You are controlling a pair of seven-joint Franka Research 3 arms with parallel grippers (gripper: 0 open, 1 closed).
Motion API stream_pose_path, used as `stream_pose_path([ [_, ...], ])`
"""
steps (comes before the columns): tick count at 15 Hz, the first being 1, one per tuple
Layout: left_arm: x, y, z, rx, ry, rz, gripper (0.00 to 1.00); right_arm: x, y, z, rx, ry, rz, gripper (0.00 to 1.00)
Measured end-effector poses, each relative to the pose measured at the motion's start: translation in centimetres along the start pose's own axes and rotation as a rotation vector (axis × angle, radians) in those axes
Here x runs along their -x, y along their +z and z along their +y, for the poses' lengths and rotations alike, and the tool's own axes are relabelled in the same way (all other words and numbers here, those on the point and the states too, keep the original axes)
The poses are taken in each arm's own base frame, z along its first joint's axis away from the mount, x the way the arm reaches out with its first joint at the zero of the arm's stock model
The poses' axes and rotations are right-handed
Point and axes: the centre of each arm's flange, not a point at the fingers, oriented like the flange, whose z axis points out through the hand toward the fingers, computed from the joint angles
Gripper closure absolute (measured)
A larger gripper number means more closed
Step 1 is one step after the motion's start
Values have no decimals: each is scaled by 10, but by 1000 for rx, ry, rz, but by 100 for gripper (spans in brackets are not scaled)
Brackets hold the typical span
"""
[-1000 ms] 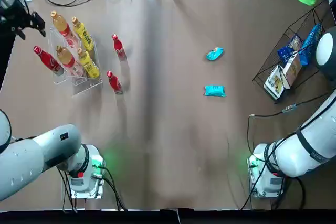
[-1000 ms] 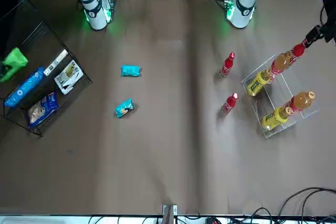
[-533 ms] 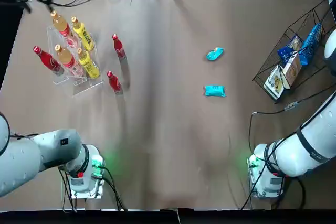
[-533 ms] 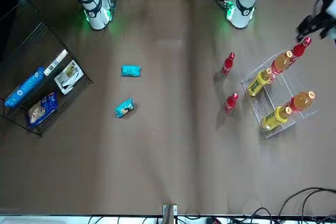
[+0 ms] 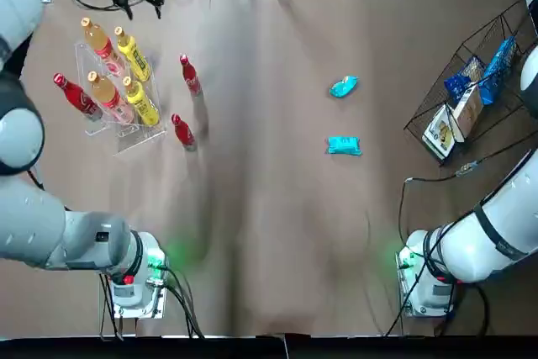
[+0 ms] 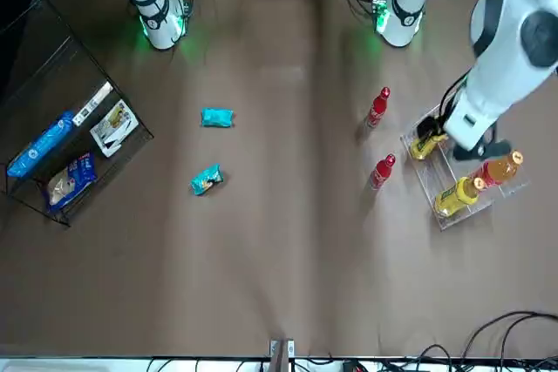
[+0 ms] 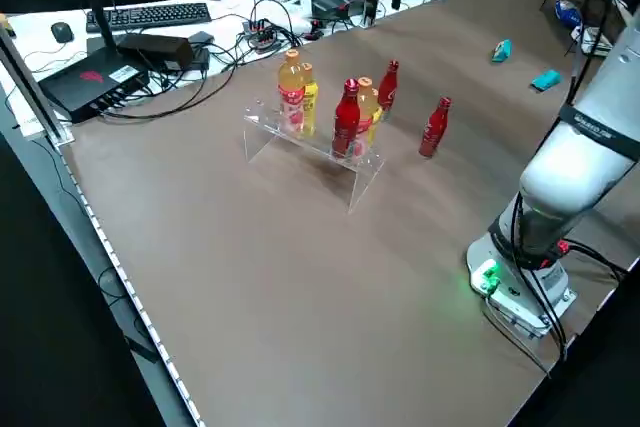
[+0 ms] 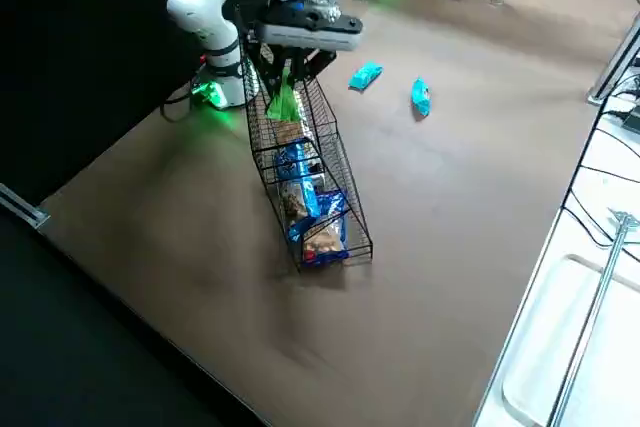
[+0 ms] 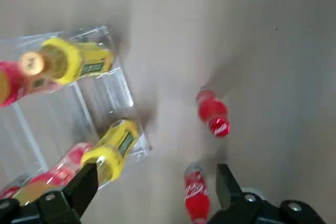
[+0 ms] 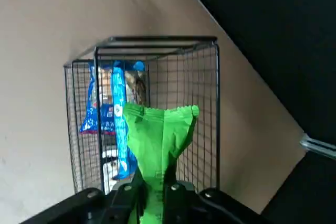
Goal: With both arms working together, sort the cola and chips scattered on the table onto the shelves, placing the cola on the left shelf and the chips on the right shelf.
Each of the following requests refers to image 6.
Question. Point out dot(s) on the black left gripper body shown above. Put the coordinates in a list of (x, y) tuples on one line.
[(484, 152)]

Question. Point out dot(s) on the red cola bottle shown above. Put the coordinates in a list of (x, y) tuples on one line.
[(378, 108), (383, 171)]

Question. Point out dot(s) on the plain teal chips packet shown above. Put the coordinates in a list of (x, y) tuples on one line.
[(218, 118)]

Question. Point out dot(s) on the teal chips packet orange print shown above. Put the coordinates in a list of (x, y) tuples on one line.
[(206, 180)]

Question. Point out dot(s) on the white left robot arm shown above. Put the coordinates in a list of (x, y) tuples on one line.
[(501, 62)]

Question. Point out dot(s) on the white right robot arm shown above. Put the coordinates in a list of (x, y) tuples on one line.
[(157, 19)]

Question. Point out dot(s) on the clear acrylic bottle shelf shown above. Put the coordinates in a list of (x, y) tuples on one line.
[(425, 171)]

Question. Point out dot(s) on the orange tea bottle red label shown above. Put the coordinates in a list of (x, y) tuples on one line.
[(499, 169)]

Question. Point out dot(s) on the yellow label tea bottle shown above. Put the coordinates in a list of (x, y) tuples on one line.
[(455, 198), (425, 147)]

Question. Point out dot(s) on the white yellow snack packet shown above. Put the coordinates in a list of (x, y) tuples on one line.
[(113, 128)]

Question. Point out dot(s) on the brown cardboard snack box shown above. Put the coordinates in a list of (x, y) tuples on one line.
[(93, 104)]

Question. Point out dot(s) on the blue cookie bag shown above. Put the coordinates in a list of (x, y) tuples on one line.
[(72, 180)]

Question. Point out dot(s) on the long blue cookie packet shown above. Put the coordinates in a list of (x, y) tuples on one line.
[(39, 145)]

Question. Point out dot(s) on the silver aluminium post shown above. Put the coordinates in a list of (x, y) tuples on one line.
[(281, 356)]

